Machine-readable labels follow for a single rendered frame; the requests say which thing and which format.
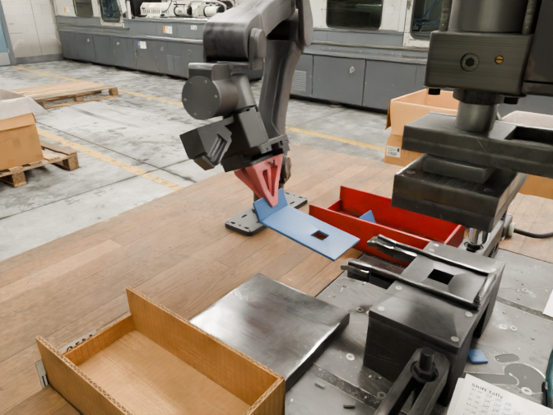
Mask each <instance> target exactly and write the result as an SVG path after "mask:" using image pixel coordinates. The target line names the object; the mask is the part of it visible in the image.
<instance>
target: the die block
mask: <svg viewBox="0 0 553 415"><path fill-rule="evenodd" d="M502 275H503V273H501V275H500V278H499V280H498V282H497V283H496V285H495V287H494V289H493V291H492V293H491V294H490V297H489V298H488V300H487V302H486V304H485V306H484V308H483V310H482V311H481V313H480V315H479V317H478V319H477V321H476V323H475V324H474V326H473V328H472V331H471V332H470V334H469V335H468V337H467V340H466V342H465V343H464V345H463V347H462V349H461V351H460V353H459V354H458V355H455V354H453V353H451V352H448V351H446V350H444V349H442V348H440V347H436V346H435V345H433V344H430V343H428V342H426V341H423V340H421V339H419V338H416V337H414V336H411V335H410V334H408V333H404V332H402V331H401V330H398V329H395V328H393V327H391V326H389V325H387V324H384V323H382V322H379V321H377V320H376V319H372V318H370V317H369V322H368V328H367V336H366V344H365V358H364V366H365V367H367V368H369V369H371V370H372V371H375V372H377V373H379V374H380V375H383V376H385V377H387V378H389V379H390V380H393V381H396V380H397V378H398V377H399V376H400V374H401V373H402V371H403V369H404V368H405V366H406V365H407V363H408V362H409V361H410V359H411V357H412V356H413V354H414V353H415V351H416V349H417V348H423V347H429V348H431V349H432V350H434V351H436V352H439V353H441V354H444V355H445V356H446V358H447V359H448V361H449V362H450V366H449V370H448V377H447V380H446V384H445V386H444V388H443V390H442V392H441V394H440V396H439V397H438V399H437V401H436V403H438V404H440V405H442V406H444V407H446V406H447V404H448V401H449V400H450V398H451V396H452V394H453V391H454V390H455V387H456V384H457V382H458V378H461V376H462V373H463V372H464V368H465V365H466V360H467V354H468V351H469V347H470V344H471V340H472V336H474V337H477V338H480V337H481V335H482V333H483V331H484V329H485V327H486V325H487V323H488V321H489V319H490V317H491V315H492V313H493V309H494V306H495V301H496V297H497V294H498V290H499V287H500V282H501V278H502ZM430 279H433V280H435V281H437V282H442V283H444V284H447V285H448V284H449V283H450V281H449V280H447V279H444V278H441V277H437V276H435V275H432V277H431V278H430Z"/></svg>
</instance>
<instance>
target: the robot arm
mask: <svg viewBox="0 0 553 415"><path fill-rule="evenodd" d="M295 9H298V11H296V10H295ZM313 31H314V21H313V15H312V10H311V6H310V0H246V1H244V2H243V3H241V4H240V5H238V6H237V7H233V8H231V9H229V10H227V11H225V12H223V13H217V14H215V16H213V17H212V18H210V19H209V20H208V21H207V22H206V23H205V25H204V27H203V31H202V61H203V63H190V64H189V65H188V80H187V81H186V82H185V84H184V86H183V89H182V93H181V99H182V103H183V106H184V108H185V110H186V111H187V113H188V114H189V115H190V116H192V117H193V118H195V119H198V120H206V119H212V118H215V117H219V116H221V117H222V120H220V121H216V122H214V123H211V124H207V125H204V126H201V127H198V128H195V129H192V130H190V131H187V132H186V133H182V134H180V135H179V137H180V139H181V142H182V144H183V146H184V150H185V152H186V154H187V157H188V159H190V160H193V161H194V162H195V163H196V164H197V165H198V166H200V167H201V168H202V169H204V170H205V171H206V170H211V169H214V168H215V167H216V166H218V165H219V164H221V166H222V167H223V169H224V172H229V171H232V170H234V173H235V176H236V177H237V178H239V179H240V180H241V181H242V182H243V183H244V184H246V185H247V186H248V187H249V188H250V189H251V190H253V201H254V202H255V201H257V200H259V199H260V198H263V197H264V198H265V199H266V201H267V202H268V204H269V205H270V206H271V207H274V206H275V205H277V204H278V189H281V188H283V191H284V184H285V183H286V182H287V181H288V180H289V178H290V177H291V172H290V169H291V167H292V165H291V162H290V158H289V157H288V156H287V153H288V151H290V146H289V142H290V140H289V138H288V135H287V134H286V112H287V107H288V102H289V97H290V87H291V83H292V78H293V75H294V72H295V67H296V65H297V63H298V61H299V60H300V53H304V47H305V46H310V44H311V41H312V37H313ZM263 58H264V72H263V82H262V87H261V92H260V97H259V102H258V107H257V103H256V100H255V98H254V95H253V92H252V89H251V86H250V84H249V80H248V77H247V74H246V73H232V72H231V70H238V69H247V70H260V69H262V65H263ZM217 61H227V62H245V63H218V62H217ZM247 63H249V64H247ZM255 106H256V107H255ZM284 194H285V196H286V201H287V203H288V205H289V206H291V207H293V208H295V209H299V208H301V207H303V206H304V205H305V204H307V203H308V198H307V197H305V196H302V195H299V194H294V193H292V192H288V191H284ZM225 228H227V229H230V230H232V231H235V232H238V233H240V234H242V235H246V236H253V235H256V234H257V233H259V232H260V231H262V230H264V229H265V228H267V227H266V226H264V225H263V224H261V223H259V222H258V218H257V215H256V213H255V211H254V208H253V204H252V207H251V208H249V209H247V210H245V211H243V212H241V213H240V214H238V215H236V216H234V217H232V218H230V219H228V220H226V221H225Z"/></svg>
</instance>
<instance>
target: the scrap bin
mask: <svg viewBox="0 0 553 415"><path fill-rule="evenodd" d="M391 200H392V199H391V198H389V197H385V196H382V195H378V194H373V193H370V192H366V191H363V190H359V189H354V188H351V187H347V186H345V185H341V186H340V198H339V199H338V200H337V201H336V202H334V203H332V204H331V205H329V206H328V207H326V208H324V207H319V206H316V205H313V204H310V205H309V215H310V216H312V217H315V218H317V219H319V220H320V221H323V222H326V223H327V224H329V225H331V226H334V227H336V228H337V229H340V230H342V231H344V232H346V233H348V234H350V235H353V236H355V237H357V238H359V239H360V242H358V243H357V244H356V245H354V246H353V247H352V248H353V249H357V250H359V251H362V252H365V253H367V254H372V255H374V256H377V257H379V258H381V259H386V260H388V261H391V262H394V263H397V264H400V265H402V266H405V267H408V266H409V265H410V264H409V263H407V262H404V261H401V260H399V259H395V258H394V257H391V256H388V255H386V254H384V253H382V252H380V251H378V250H376V248H375V247H368V245H367V241H369V240H370V239H371V238H372V237H373V236H378V235H384V236H386V237H388V238H389V239H392V240H395V241H396V242H399V243H402V244H405V245H410V246H412V247H415V248H417V249H422V250H423V249H424V248H425V247H426V246H427V245H428V244H429V243H430V242H431V241H432V240H434V241H437V242H439V243H443V244H446V245H451V246H453V247H456V248H458V246H459V245H460V244H461V243H462V241H463V237H464V233H465V229H466V227H465V226H462V225H458V224H456V223H452V222H449V221H444V220H441V219H438V218H434V217H429V216H426V215H423V214H420V213H416V212H411V211H407V210H405V209H401V208H399V207H393V206H391ZM369 210H371V211H372V213H373V216H374V219H375V221H376V224H375V223H373V222H370V221H365V220H362V219H359V218H358V217H360V216H362V215H363V214H365V213H367V212H368V211H369Z"/></svg>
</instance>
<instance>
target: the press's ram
mask: <svg viewBox="0 0 553 415"><path fill-rule="evenodd" d="M453 98H454V99H456V100H459V103H458V112H457V114H445V113H440V112H434V111H430V112H429V113H428V114H426V115H424V116H422V117H420V118H418V119H416V120H414V121H412V122H410V123H409V124H405V125H404V128H403V135H402V147H401V149H402V150H407V151H411V152H419V153H423V155H422V156H420V157H419V158H417V159H416V160H414V161H413V162H412V163H410V164H409V165H408V166H406V167H404V168H403V169H401V170H400V171H398V172H397V173H396V174H395V175H394V180H393V193H392V200H391V206H393V207H396V208H401V209H405V210H407V211H411V212H416V213H420V214H423V215H426V216H429V217H434V218H438V219H441V220H444V221H449V222H452V223H456V224H458V225H462V226H467V227H469V232H468V239H469V240H470V241H471V242H472V243H474V244H476V245H484V244H486V242H487V241H488V240H489V239H490V233H491V232H492V231H493V230H494V228H495V226H496V225H497V223H498V222H499V220H500V218H501V217H502V216H503V215H504V213H505V211H506V210H507V208H508V207H509V205H510V204H512V203H513V202H514V200H515V198H516V195H517V193H518V192H519V190H520V189H521V188H522V187H523V185H524V183H525V182H526V180H527V178H528V177H529V175H535V176H540V177H545V178H549V179H553V128H544V127H538V126H532V125H526V124H516V123H510V122H504V121H498V120H495V117H496V114H497V109H498V105H499V104H502V103H504V96H500V95H499V94H498V93H490V92H483V91H469V90H461V89H453Z"/></svg>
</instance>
